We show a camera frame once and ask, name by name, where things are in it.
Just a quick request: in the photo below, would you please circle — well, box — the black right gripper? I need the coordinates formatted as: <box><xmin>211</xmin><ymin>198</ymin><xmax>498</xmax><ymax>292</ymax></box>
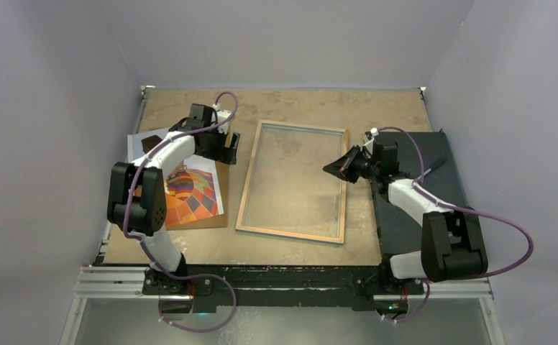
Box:
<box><xmin>324</xmin><ymin>144</ymin><xmax>380</xmax><ymax>184</ymax></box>

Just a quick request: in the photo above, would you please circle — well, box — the brown cardboard backing board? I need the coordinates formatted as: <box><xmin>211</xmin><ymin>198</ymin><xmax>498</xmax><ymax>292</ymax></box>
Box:
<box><xmin>165</xmin><ymin>156</ymin><xmax>229</xmax><ymax>231</ymax></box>

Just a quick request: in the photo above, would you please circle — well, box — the hot air balloon photo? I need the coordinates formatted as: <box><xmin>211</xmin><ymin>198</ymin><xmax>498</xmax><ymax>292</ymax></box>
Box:
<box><xmin>127</xmin><ymin>129</ymin><xmax>229</xmax><ymax>231</ymax></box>

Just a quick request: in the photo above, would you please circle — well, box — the blue wooden picture frame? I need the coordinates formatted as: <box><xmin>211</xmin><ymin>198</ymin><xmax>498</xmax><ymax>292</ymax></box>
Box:
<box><xmin>234</xmin><ymin>119</ymin><xmax>349</xmax><ymax>245</ymax></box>

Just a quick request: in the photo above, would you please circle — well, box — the clear acrylic glazing sheet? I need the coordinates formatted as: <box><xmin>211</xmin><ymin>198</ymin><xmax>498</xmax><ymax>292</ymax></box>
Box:
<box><xmin>242</xmin><ymin>124</ymin><xmax>344</xmax><ymax>239</ymax></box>

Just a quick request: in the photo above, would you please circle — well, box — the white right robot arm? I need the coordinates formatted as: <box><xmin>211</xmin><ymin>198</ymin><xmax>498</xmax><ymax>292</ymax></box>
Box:
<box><xmin>322</xmin><ymin>141</ymin><xmax>488</xmax><ymax>293</ymax></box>

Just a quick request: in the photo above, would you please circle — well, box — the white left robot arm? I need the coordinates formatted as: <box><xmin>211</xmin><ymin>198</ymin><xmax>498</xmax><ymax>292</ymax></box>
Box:
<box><xmin>107</xmin><ymin>103</ymin><xmax>240</xmax><ymax>294</ymax></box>

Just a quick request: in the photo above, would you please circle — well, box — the dark green flat box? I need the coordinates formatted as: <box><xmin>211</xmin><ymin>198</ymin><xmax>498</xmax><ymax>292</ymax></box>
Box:
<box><xmin>364</xmin><ymin>132</ymin><xmax>485</xmax><ymax>262</ymax></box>

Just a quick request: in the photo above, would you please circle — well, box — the small black hammer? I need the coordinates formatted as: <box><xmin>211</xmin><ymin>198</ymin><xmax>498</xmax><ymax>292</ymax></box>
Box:
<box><xmin>419</xmin><ymin>156</ymin><xmax>447</xmax><ymax>180</ymax></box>

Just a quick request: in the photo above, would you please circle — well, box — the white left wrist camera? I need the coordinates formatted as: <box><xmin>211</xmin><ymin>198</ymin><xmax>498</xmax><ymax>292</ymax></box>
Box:
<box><xmin>212</xmin><ymin>103</ymin><xmax>234</xmax><ymax>134</ymax></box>

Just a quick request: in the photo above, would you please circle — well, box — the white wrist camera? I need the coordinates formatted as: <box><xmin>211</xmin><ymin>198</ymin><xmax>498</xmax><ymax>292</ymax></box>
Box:
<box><xmin>212</xmin><ymin>103</ymin><xmax>234</xmax><ymax>134</ymax></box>
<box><xmin>363</xmin><ymin>127</ymin><xmax>379</xmax><ymax>155</ymax></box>

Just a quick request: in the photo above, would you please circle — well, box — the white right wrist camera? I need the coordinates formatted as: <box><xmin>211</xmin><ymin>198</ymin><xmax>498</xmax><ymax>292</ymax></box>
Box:
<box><xmin>363</xmin><ymin>127</ymin><xmax>379</xmax><ymax>155</ymax></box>

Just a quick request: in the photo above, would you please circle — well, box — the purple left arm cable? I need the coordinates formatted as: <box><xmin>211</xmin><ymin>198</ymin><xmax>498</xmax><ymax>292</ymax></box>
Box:
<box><xmin>122</xmin><ymin>91</ymin><xmax>239</xmax><ymax>334</ymax></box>

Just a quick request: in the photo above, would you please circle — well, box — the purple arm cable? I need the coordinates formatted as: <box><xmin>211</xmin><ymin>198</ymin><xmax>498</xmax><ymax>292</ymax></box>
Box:
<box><xmin>122</xmin><ymin>91</ymin><xmax>239</xmax><ymax>334</ymax></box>
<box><xmin>372</xmin><ymin>126</ymin><xmax>535</xmax><ymax>325</ymax></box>

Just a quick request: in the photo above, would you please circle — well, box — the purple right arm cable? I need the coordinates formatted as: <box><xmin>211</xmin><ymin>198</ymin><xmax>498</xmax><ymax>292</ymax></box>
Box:
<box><xmin>372</xmin><ymin>126</ymin><xmax>535</xmax><ymax>325</ymax></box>

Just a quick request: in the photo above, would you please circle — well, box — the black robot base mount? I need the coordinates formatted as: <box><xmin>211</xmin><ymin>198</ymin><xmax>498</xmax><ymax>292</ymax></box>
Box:
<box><xmin>142</xmin><ymin>264</ymin><xmax>424</xmax><ymax>313</ymax></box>

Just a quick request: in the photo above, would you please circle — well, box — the aluminium front rail frame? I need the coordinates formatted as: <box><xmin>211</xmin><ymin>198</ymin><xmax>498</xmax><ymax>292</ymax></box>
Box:
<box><xmin>60</xmin><ymin>266</ymin><xmax>506</xmax><ymax>344</ymax></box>

